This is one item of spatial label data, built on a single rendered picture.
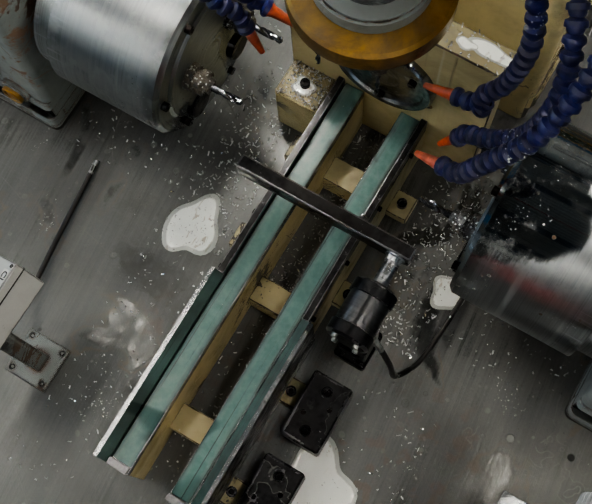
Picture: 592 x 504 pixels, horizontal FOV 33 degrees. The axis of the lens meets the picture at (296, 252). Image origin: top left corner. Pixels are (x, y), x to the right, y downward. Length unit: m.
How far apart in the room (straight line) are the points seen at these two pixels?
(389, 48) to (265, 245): 0.45
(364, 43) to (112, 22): 0.38
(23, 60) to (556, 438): 0.90
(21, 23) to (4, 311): 0.38
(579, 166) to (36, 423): 0.83
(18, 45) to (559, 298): 0.76
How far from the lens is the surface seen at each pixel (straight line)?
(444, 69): 1.28
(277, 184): 1.29
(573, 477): 1.48
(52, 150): 1.61
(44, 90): 1.52
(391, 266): 1.26
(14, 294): 1.27
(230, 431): 1.33
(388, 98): 1.41
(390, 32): 1.03
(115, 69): 1.29
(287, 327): 1.35
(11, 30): 1.37
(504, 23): 1.37
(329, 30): 1.03
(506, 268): 1.17
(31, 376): 1.51
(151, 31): 1.25
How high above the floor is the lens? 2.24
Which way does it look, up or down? 74 degrees down
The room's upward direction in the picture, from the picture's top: 8 degrees counter-clockwise
